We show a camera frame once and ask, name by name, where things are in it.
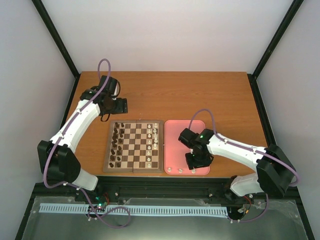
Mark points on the light blue cable duct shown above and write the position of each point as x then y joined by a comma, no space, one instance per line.
136,210

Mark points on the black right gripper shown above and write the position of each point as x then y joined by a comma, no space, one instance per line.
191,164

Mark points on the pink silicone tray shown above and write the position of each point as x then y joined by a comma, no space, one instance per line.
174,150

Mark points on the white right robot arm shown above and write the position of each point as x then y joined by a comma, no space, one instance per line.
273,171

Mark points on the dark bishop piece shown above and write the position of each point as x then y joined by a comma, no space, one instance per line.
115,136

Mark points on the wooden chess board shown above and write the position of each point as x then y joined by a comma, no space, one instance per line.
131,156

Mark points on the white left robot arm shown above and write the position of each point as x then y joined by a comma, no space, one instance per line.
57,159

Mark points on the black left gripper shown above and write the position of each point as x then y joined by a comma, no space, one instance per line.
120,109

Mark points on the black aluminium frame rail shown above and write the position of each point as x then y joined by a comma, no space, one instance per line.
114,189

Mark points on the dark queen piece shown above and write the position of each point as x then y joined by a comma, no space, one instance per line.
114,142

